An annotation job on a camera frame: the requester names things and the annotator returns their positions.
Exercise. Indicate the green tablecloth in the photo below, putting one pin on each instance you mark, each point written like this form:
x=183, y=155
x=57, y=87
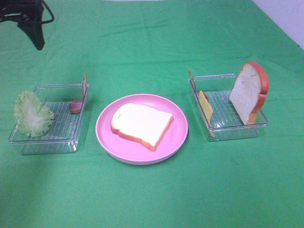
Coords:
x=148, y=47

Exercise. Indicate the toy bread slice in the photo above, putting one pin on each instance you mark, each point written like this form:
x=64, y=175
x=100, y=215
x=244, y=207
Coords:
x=249, y=92
x=140, y=123

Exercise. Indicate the left clear plastic tray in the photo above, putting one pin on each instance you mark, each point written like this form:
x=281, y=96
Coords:
x=65, y=132

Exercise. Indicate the toy bacon strip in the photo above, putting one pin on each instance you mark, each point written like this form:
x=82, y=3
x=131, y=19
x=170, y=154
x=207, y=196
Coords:
x=192, y=81
x=76, y=105

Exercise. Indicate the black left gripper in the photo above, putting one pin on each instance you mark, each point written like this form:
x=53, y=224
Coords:
x=28, y=14

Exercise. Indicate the pink round plate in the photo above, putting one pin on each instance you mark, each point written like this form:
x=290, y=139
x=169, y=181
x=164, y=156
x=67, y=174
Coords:
x=132, y=152

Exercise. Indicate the green lettuce leaf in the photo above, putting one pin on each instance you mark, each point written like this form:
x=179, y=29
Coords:
x=32, y=116

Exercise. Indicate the clear plastic tray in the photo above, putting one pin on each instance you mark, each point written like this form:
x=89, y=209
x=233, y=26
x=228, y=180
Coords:
x=65, y=132
x=225, y=122

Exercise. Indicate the right clear plastic tray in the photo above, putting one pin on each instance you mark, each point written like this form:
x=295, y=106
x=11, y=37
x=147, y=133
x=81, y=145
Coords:
x=225, y=122

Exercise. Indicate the yellow toy cheese slice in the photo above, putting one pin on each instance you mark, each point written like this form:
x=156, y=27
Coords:
x=207, y=111

